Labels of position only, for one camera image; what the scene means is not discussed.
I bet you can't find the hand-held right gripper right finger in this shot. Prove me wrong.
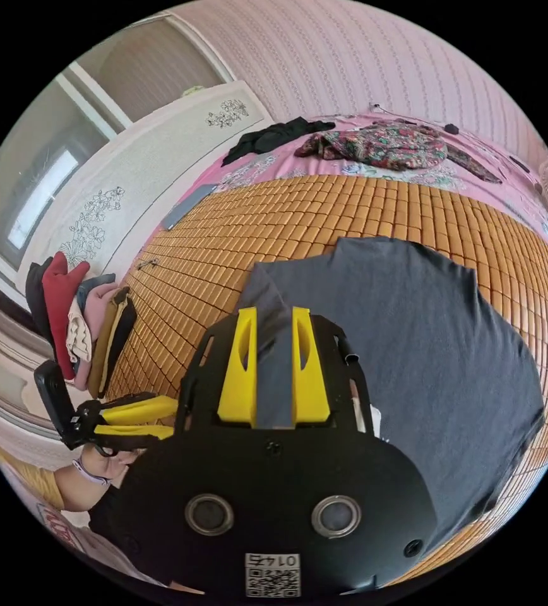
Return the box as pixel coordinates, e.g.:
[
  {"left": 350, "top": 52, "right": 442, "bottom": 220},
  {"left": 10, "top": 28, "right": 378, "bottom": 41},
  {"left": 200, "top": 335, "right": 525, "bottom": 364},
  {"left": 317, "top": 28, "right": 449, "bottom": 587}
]
[{"left": 292, "top": 306, "right": 329, "bottom": 423}]

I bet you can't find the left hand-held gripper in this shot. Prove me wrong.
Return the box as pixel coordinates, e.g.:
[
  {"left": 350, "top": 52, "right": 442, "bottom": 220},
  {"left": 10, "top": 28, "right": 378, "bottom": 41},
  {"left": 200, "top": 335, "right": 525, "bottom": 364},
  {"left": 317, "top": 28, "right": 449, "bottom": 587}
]
[{"left": 63, "top": 391, "right": 180, "bottom": 458}]

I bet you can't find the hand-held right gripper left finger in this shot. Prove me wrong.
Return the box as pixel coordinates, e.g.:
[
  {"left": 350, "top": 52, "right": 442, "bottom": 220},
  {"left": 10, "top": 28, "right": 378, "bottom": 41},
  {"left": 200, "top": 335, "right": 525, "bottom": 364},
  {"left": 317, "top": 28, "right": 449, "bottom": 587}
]
[{"left": 217, "top": 306, "right": 259, "bottom": 425}]

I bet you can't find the gray short sleeve shirt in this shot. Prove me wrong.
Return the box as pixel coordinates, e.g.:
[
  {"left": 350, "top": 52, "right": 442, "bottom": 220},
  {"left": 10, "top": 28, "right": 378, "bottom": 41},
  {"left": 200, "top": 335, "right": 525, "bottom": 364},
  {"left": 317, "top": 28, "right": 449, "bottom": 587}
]
[{"left": 235, "top": 236, "right": 547, "bottom": 551}]

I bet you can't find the person's left forearm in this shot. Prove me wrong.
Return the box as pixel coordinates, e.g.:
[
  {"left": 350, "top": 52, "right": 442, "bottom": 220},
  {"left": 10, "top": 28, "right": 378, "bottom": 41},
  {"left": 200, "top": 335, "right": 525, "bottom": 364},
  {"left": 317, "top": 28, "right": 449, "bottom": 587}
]
[{"left": 55, "top": 458, "right": 114, "bottom": 512}]

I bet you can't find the person's left hand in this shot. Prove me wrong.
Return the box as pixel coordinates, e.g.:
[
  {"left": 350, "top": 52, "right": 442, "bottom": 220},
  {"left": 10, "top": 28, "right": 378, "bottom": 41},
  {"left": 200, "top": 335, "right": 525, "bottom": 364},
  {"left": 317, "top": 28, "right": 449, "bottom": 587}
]
[{"left": 83, "top": 446, "right": 138, "bottom": 489}]

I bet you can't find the person's body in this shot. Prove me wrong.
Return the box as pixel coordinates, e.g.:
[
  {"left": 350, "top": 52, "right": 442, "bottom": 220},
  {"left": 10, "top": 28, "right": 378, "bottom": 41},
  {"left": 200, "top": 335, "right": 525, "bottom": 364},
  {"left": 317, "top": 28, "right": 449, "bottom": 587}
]
[{"left": 0, "top": 440, "right": 205, "bottom": 595}]

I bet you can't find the pile of clothes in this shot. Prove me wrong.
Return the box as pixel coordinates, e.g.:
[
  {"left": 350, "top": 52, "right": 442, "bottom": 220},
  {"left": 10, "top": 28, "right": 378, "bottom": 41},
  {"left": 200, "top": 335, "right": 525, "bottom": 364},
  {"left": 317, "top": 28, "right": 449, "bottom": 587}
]
[{"left": 25, "top": 251, "right": 138, "bottom": 400}]

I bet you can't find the bed with woven mat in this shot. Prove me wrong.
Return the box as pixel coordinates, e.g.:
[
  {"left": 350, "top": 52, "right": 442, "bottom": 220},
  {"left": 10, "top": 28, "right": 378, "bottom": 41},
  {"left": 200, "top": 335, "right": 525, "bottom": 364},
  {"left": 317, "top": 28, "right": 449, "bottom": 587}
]
[{"left": 84, "top": 111, "right": 548, "bottom": 576}]

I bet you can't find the gray flat tablet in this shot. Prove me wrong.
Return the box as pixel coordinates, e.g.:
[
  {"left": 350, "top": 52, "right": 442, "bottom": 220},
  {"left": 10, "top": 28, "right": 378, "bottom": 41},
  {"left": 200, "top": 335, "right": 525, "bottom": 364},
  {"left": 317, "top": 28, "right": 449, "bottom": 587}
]
[{"left": 162, "top": 183, "right": 218, "bottom": 232}]

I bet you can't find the white cupboard with flower print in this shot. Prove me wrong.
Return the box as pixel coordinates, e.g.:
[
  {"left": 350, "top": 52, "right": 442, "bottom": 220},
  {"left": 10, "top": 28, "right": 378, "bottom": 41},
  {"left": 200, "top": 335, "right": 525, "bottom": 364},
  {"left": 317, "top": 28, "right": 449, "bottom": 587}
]
[{"left": 13, "top": 79, "right": 275, "bottom": 297}]

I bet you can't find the black garment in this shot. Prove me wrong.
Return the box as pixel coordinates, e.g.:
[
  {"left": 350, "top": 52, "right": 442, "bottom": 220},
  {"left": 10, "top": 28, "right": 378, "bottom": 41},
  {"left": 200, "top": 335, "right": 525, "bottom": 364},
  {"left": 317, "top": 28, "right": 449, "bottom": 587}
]
[{"left": 221, "top": 116, "right": 337, "bottom": 167}]

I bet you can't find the floral print garment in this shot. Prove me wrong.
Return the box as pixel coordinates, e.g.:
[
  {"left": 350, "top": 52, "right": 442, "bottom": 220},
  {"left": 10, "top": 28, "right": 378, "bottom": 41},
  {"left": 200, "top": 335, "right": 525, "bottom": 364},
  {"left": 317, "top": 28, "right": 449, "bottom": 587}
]
[{"left": 294, "top": 119, "right": 504, "bottom": 185}]

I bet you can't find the window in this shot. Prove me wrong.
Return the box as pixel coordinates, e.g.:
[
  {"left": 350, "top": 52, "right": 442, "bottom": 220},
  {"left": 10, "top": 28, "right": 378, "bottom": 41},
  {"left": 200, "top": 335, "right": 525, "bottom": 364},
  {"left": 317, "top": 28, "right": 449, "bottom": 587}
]
[{"left": 0, "top": 71, "right": 134, "bottom": 273}]

